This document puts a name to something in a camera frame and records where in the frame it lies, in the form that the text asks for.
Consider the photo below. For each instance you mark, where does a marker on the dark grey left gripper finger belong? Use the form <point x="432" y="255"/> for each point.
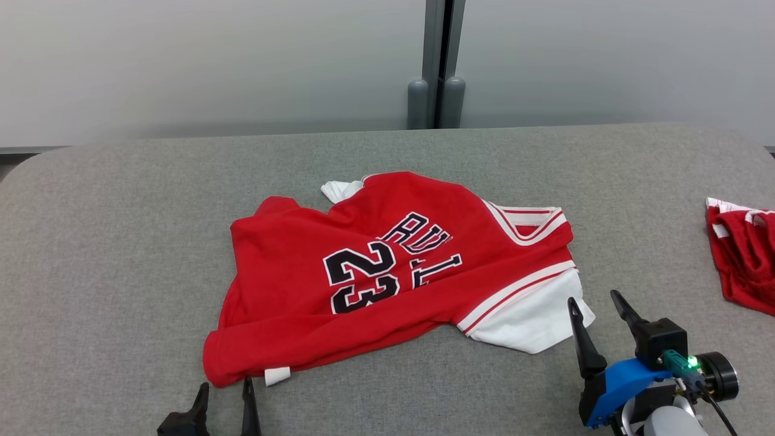
<point x="250" y="415"/>
<point x="201" y="399"/>

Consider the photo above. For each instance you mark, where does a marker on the red shorts with white trim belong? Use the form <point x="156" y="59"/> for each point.
<point x="745" y="260"/>

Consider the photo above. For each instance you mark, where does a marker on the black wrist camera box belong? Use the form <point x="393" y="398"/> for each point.
<point x="660" y="339"/>
<point x="181" y="425"/>

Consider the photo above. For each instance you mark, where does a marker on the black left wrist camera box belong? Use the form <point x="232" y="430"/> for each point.
<point x="181" y="425"/>

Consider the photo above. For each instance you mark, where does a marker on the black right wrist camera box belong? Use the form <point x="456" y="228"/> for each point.
<point x="660" y="339"/>

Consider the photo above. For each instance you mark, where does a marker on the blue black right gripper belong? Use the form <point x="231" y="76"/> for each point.
<point x="614" y="387"/>

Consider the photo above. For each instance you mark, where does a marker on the grey partition post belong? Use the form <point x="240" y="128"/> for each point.
<point x="431" y="42"/>

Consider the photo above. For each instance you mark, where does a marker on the grey rounded post foot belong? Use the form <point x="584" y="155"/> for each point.
<point x="453" y="104"/>
<point x="418" y="106"/>

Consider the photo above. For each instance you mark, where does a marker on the red Bulls basketball jersey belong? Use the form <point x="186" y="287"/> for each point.
<point x="290" y="303"/>

